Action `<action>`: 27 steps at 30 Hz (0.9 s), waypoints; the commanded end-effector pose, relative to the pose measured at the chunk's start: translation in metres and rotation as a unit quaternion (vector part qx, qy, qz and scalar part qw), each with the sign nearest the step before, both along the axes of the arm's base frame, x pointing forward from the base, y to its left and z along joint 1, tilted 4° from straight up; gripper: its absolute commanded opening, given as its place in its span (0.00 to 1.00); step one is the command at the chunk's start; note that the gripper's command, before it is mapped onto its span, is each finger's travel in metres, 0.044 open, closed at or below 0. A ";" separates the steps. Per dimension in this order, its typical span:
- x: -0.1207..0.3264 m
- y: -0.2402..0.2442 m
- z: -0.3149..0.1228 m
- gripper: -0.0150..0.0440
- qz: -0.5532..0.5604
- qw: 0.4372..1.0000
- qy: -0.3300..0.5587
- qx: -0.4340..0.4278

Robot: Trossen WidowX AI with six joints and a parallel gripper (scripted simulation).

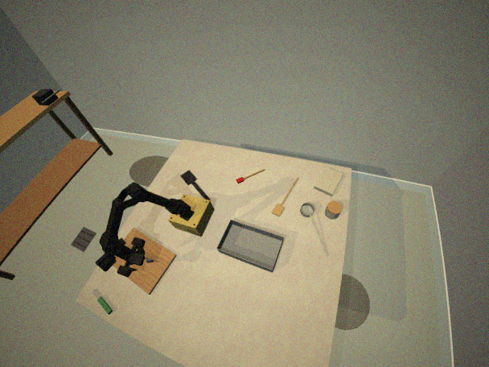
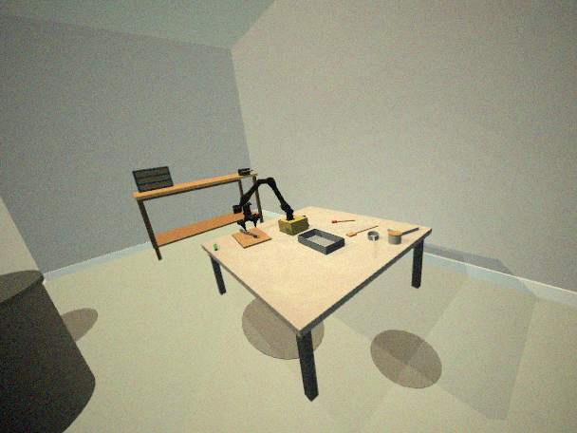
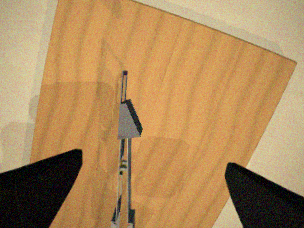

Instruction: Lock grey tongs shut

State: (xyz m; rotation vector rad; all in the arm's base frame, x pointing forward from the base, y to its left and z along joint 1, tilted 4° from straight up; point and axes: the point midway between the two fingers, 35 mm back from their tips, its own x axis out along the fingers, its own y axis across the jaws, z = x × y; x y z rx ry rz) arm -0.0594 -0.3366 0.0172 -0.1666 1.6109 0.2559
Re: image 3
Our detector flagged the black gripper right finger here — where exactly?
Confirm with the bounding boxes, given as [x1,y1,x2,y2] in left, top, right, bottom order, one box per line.
[225,162,304,228]

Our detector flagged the wooden board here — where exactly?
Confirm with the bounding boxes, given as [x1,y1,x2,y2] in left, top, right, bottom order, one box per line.
[29,0,297,228]

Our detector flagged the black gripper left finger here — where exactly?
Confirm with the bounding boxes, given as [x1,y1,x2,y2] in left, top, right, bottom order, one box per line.
[0,149,83,228]

